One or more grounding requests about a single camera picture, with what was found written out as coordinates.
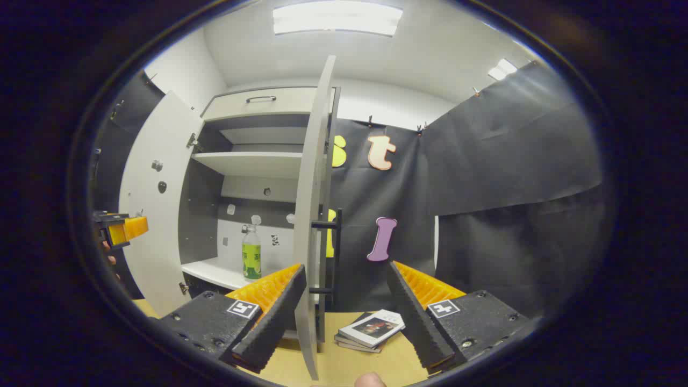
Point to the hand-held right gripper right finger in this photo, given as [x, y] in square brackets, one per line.
[416, 322]

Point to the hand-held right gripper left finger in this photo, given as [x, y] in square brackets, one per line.
[274, 322]

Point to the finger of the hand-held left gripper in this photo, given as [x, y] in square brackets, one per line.
[131, 228]

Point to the white cabinet door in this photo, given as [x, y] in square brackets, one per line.
[150, 242]
[306, 215]

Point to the clear green label bottle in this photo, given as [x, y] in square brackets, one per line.
[251, 258]

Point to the grey white cabinet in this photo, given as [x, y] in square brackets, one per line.
[258, 161]

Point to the white cabinet drawer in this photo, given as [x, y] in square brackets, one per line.
[242, 107]

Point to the white photo cover book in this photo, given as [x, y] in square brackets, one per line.
[373, 327]

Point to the grey book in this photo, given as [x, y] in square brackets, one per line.
[352, 344]

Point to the ceiling light panel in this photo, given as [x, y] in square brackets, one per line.
[338, 19]
[502, 70]

